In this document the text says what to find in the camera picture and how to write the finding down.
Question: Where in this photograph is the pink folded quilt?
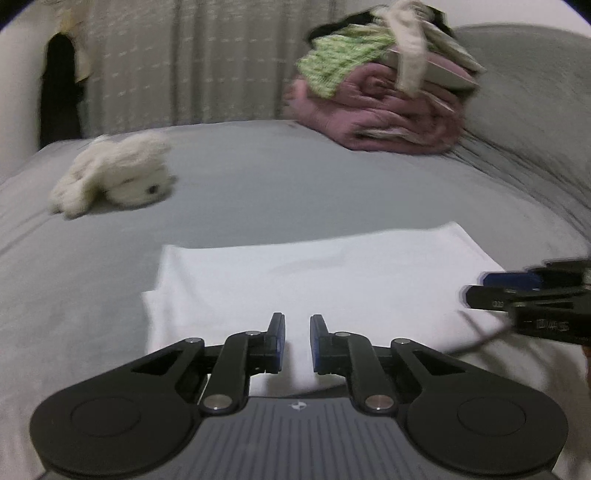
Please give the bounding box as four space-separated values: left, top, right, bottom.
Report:
284 62 465 153

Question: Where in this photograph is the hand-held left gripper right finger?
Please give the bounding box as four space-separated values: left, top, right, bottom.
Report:
310 314 462 414

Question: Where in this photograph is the white printed sweatshirt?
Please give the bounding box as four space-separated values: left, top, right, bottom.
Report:
141 222 509 398

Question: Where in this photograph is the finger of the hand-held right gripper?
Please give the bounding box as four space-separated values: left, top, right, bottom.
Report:
464 285 591 311
480 258 591 291

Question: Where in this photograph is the green patterned cloth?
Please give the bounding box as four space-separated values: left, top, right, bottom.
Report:
297 25 393 99

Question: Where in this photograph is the white plush dog toy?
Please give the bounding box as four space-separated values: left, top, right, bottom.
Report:
48 134 178 219

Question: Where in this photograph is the grey star curtain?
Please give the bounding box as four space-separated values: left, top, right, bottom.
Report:
81 0 324 137

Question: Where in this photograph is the cream hanging garment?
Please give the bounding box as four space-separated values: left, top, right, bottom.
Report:
55 0 93 84

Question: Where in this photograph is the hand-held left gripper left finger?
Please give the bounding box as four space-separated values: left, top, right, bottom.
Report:
131 312 286 413

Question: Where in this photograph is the black hanging garment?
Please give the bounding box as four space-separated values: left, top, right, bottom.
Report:
39 32 86 148

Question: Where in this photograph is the grey bed blanket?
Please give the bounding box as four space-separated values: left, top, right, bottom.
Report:
0 119 591 480

